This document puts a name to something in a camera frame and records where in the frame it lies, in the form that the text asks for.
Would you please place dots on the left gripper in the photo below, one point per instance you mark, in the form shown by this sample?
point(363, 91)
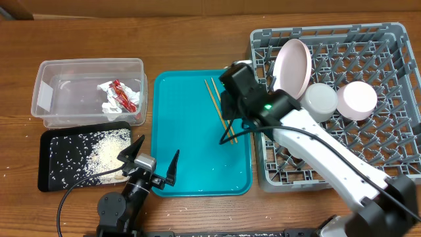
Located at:
point(159, 181)

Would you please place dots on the white napkin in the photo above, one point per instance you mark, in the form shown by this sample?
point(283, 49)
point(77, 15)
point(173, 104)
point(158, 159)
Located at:
point(112, 107)

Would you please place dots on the wooden chopstick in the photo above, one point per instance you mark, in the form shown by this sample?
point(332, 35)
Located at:
point(216, 106)
point(231, 132)

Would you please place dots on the large white plate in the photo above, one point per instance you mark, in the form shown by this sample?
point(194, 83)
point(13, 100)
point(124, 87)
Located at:
point(292, 68)

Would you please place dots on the grey bowl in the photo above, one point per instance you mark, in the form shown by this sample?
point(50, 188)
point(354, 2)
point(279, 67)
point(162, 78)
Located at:
point(320, 101)

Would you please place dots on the pink bowl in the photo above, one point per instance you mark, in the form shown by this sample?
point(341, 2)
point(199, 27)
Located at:
point(356, 100)

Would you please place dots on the red snack wrapper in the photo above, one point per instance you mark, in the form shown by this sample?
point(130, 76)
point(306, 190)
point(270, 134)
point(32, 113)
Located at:
point(118, 94)

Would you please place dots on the white cup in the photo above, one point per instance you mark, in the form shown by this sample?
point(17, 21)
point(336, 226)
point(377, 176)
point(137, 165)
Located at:
point(297, 152)

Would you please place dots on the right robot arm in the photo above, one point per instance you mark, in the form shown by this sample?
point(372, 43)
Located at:
point(380, 205)

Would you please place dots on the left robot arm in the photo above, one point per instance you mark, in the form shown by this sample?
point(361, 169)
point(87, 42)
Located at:
point(118, 211)

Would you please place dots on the pile of rice grains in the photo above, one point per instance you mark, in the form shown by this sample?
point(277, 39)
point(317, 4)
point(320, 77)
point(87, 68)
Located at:
point(77, 156)

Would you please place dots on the teal serving tray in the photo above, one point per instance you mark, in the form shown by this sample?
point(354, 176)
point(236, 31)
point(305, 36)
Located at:
point(185, 118)

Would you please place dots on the black tray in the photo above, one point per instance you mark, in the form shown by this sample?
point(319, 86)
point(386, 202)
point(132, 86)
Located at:
point(43, 170)

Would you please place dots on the clear plastic bin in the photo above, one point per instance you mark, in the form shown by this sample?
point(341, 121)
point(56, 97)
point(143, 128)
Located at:
point(67, 93)

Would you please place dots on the grey dish rack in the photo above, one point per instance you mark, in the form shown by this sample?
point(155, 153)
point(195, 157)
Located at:
point(380, 55)

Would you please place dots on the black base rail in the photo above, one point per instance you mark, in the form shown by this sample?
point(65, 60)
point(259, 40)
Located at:
point(289, 232)

